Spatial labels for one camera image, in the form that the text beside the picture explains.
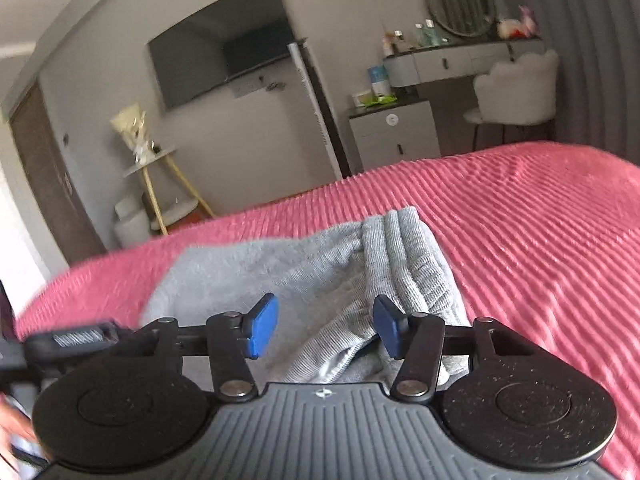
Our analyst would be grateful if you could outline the pink ribbed blanket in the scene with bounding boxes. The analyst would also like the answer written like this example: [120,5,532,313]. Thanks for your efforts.
[15,141,640,480]

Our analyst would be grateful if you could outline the white vanity desk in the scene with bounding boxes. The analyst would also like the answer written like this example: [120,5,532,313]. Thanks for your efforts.
[382,37,546,89]

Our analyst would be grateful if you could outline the grey curtain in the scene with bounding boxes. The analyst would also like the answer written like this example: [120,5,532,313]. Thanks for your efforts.
[487,0,640,162]

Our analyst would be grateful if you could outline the light blue box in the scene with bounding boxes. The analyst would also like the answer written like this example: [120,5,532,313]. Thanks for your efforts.
[367,66,394,100]

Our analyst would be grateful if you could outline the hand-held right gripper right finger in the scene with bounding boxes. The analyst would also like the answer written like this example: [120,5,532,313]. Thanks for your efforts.
[373,294,532,403]

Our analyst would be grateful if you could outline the tall white standing air conditioner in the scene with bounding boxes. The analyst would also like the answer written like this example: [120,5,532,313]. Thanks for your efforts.
[286,39,352,179]

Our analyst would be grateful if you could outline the white fluffy chair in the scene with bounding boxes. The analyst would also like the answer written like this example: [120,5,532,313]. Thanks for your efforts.
[462,50,560,152]

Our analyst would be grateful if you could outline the grey pants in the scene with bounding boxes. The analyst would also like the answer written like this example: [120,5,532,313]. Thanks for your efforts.
[140,206,471,386]

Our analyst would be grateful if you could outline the cream flower bouquet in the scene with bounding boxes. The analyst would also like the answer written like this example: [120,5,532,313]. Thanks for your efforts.
[110,102,157,162]

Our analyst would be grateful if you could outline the green item on cabinet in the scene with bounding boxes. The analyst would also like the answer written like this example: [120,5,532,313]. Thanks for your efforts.
[352,91,399,109]

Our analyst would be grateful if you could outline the pink plush toy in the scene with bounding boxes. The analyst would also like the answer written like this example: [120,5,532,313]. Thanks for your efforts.
[496,6,541,40]

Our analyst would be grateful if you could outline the white round bin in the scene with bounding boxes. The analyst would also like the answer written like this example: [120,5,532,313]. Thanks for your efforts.
[114,195,154,250]

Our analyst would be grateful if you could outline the bottles on vanity desk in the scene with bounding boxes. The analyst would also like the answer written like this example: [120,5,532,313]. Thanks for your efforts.
[382,19,442,57]

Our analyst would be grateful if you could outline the grey bedside cabinet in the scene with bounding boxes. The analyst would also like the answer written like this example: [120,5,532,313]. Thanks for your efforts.
[348,99,442,174]

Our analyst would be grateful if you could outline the wall-mounted television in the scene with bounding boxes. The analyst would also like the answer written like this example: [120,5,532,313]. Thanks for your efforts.
[147,0,297,110]

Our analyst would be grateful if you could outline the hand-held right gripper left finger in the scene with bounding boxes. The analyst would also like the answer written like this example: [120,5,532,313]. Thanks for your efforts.
[134,293,279,400]

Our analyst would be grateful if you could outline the brown wooden door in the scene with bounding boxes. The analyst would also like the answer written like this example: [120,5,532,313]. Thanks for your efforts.
[10,80,109,267]

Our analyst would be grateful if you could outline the round vanity mirror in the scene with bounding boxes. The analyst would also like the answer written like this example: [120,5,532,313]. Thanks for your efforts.
[426,0,497,39]

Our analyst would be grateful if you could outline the person's left hand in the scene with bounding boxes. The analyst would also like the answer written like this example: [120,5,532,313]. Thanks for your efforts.
[0,394,32,461]

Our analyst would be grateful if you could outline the yellow-legged side table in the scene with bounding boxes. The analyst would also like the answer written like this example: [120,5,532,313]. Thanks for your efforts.
[122,145,217,237]

